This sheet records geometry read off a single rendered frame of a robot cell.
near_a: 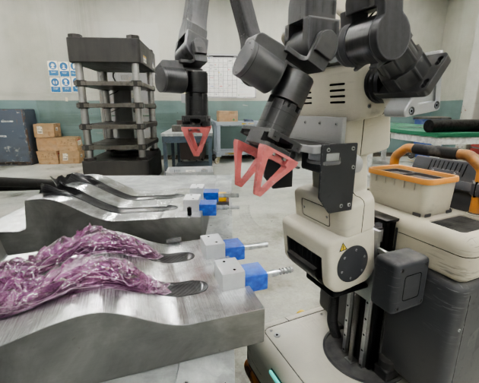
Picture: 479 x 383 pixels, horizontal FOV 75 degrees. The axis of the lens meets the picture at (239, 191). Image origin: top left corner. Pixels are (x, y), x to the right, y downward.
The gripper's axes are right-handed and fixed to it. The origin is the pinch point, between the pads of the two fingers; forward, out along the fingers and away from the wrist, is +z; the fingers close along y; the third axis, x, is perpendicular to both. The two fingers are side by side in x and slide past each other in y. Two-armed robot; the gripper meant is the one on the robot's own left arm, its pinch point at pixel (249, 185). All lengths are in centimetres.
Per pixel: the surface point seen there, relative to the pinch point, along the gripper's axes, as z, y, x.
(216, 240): 11.9, -5.8, 1.7
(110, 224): 20.2, -25.3, -13.4
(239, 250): 12.0, -4.1, 6.1
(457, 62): -405, -401, 576
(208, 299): 17.1, 7.5, -2.8
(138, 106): -32, -420, 31
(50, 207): 21.7, -30.3, -25.3
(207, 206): 8.6, -21.2, 4.2
